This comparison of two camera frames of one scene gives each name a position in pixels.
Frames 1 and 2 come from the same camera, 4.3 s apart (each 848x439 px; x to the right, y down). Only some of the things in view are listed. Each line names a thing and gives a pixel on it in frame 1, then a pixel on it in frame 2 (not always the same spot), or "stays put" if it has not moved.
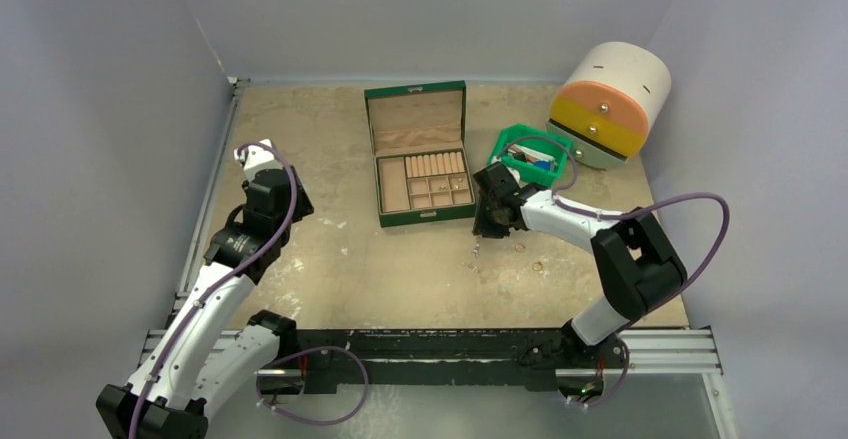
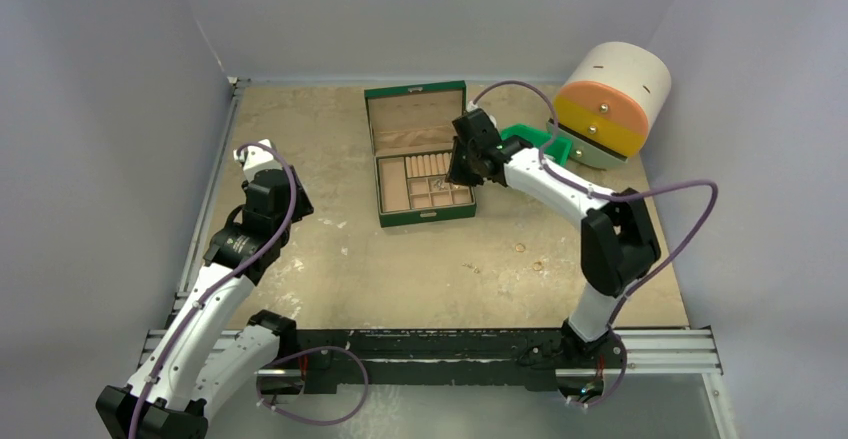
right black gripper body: (493, 213) to (468, 155)
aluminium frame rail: (158, 337) stays put
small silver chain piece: (473, 268) stays put
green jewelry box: (422, 160) stays put
